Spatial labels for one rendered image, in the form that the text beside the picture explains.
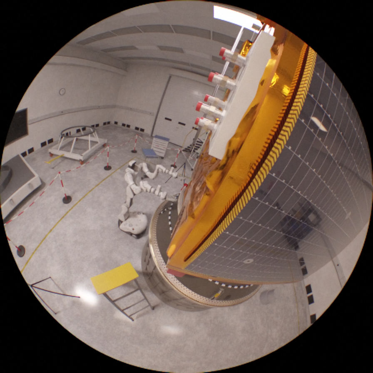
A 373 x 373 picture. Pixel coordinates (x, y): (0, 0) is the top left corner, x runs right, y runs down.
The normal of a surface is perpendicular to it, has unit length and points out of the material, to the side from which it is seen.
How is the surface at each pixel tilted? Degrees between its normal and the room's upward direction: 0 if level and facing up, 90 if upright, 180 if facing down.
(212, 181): 88
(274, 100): 91
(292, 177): 90
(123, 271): 0
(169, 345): 0
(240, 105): 90
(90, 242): 0
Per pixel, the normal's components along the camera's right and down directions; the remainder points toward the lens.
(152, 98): -0.17, 0.51
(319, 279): -0.93, -0.37
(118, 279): 0.33, -0.77
